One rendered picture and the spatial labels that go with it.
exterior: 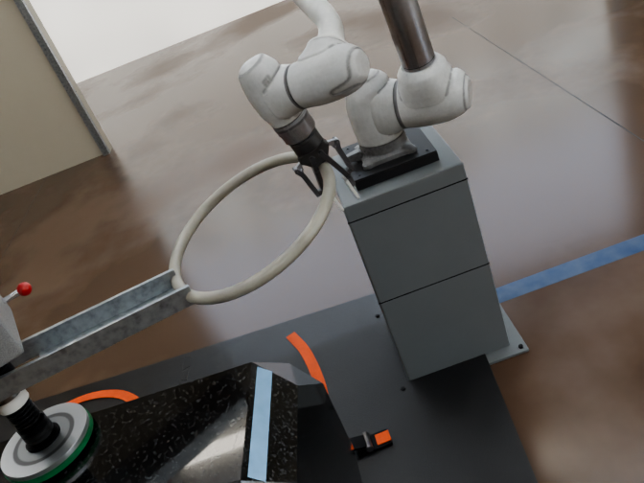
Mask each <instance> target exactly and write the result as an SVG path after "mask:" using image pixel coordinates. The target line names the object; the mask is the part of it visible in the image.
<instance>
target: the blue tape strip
mask: <svg viewBox="0 0 644 483"><path fill-rule="evenodd" d="M271 382H272V371H268V370H266V369H263V368H260V367H257V377H256V388H255V399H254V410H253V421H252V431H251V443H250V453H249V465H248V475H247V477H250V478H254V479H257V480H261V481H264V482H265V480H266V463H267V447H268V431H269V414H270V398H271Z"/></svg>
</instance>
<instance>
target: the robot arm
mask: <svg viewBox="0 0 644 483"><path fill-rule="evenodd" d="M292 1H293V2H294V3H295V4H296V5H297V6H298V8H299V9H300V10H301V11H302V12H303V13H304V14H305V15H306V16H307V17H308V18H309V19H310V20H311V21H312V22H313V23H314V24H315V25H316V26H317V28H318V36H316V37H314V38H312V39H311V40H310V41H309V42H308V44H307V47H306V48H305V50H304V51H303V53H302V54H301V55H300V56H299V58H298V61H296V62H294V63H291V64H281V65H280V64H279V63H278V61H277V60H276V59H274V58H272V57H270V56H268V55H265V54H257V55H256V56H254V57H252V58H251V59H249V60H248V61H247V62H246V63H245V64H244V65H243V66H242V67H241V70H240V72H239V81H240V84H241V88H242V90H243V92H244V94H245V96H246V98H247V99H248V100H249V101H250V103H251V105H252V106H253V107H254V109H255V110H256V111H257V113H258V114H259V115H260V116H261V117H262V118H263V119H264V120H265V121H266V122H268V123H269V124H270V125H271V126H272V127H273V129H274V131H275V132H276V133H277V134H278V135H279V137H281V138H282V139H283V141H285V143H286V145H290V147H291V148H292V150H293V151H294V152H295V154H296V155H297V157H298V161H299V162H298V164H297V165H296V166H294V167H292V169H293V171H294V172H295V173H296V174H297V175H299V176H301V177H302V178H303V180H304V181H305V182H306V183H307V185H308V186H309V187H310V189H311V190H312V191H313V193H314V194H315V195H316V196H317V197H320V196H321V195H322V192H323V178H322V176H321V173H320V171H319V168H318V167H319V166H320V165H321V164H322V163H324V162H326V161H327V162H329V163H330V164H331V165H332V166H333V167H335V168H336V169H337V170H338V171H339V172H341V173H342V175H341V177H342V178H343V179H344V181H345V182H346V184H347V185H348V187H349V188H350V189H351V191H352V192H353V194H354V195H355V196H356V198H357V199H360V196H359V195H358V193H357V192H356V190H355V189H354V186H355V185H356V183H355V181H354V180H353V178H352V177H351V172H353V171H354V170H355V168H354V166H353V165H352V162H356V161H361V160H362V162H363V164H362V167H363V169H364V170H365V171H367V170H370V169H372V168H374V167H376V166H377V165H380V164H383V163H385V162H388V161H391V160H393V159H396V158H399V157H401V156H404V155H407V154H410V153H414V152H415V151H417V148H416V146H415V145H413V144H412V143H411V142H410V141H409V139H408V138H407V136H406V135H405V130H404V129H405V128H411V127H428V126H433V125H438V124H441V123H445V122H448V121H451V120H453V119H455V118H457V117H459V116H461V115H462V114H464V113H465V112H466V110H467V109H469V108H470V107H471V105H472V82H471V79H470V77H469V76H468V75H467V74H466V73H465V72H464V71H463V70H461V69H459V68H452V67H451V65H450V64H449V63H448V62H447V60H446V58H445V57H444V56H442V55H441V54H438V53H436V52H434V51H433V48H432V45H431V42H430V39H429V35H428V32H427V29H426V24H425V22H424V19H423V15H422V12H421V9H420V6H419V3H418V0H379V4H380V7H381V10H382V13H383V16H384V18H385V21H386V24H387V27H388V29H389V32H390V34H391V37H392V40H393V42H394V45H395V48H396V51H397V53H398V56H399V59H400V62H401V67H400V69H399V72H398V75H397V77H398V79H397V80H396V79H390V78H389V79H388V76H387V74H386V73H384V72H382V71H381V70H378V69H370V63H369V59H368V57H367V55H366V54H365V53H364V51H363V50H362V49H361V48H360V47H358V46H356V45H354V44H351V43H348V42H347V41H345V37H344V30H343V25H342V21H341V19H340V17H339V15H338V13H337V12H336V10H335V9H334V8H333V6H332V5H331V4H330V3H329V2H328V1H327V0H292ZM343 98H345V100H346V109H347V113H348V117H349V120H350V123H351V126H352V129H353V132H354V134H355V136H356V139H357V141H358V145H357V146H355V150H353V151H352V152H350V153H348V154H347V155H346V154H345V153H344V151H343V149H342V148H341V146H340V141H339V140H338V139H337V138H336V137H335V136H334V137H333V138H332V139H331V140H328V141H327V140H326V139H324V138H323V137H322V136H321V135H320V133H319V132H318V130H317V129H316V127H315V121H314V119H313V118H312V116H311V115H310V114H309V112H308V111H307V108H310V107H314V106H320V105H324V104H330V103H333V102H335V101H338V100H340V99H343ZM329 146H332V147H333V148H335V150H336V151H337V153H338V154H339V156H340V157H341V159H342V160H343V162H344V163H345V165H346V166H347V168H346V169H344V168H343V167H342V166H340V165H339V164H338V163H337V162H336V161H335V160H333V159H332V158H331V157H330V155H329ZM303 165H304V166H308V167H311V168H312V170H313V173H314V176H315V178H316V181H317V183H318V186H319V189H316V188H315V186H314V185H313V184H312V183H311V181H310V180H309V178H308V177H307V176H306V175H305V173H304V169H303Z"/></svg>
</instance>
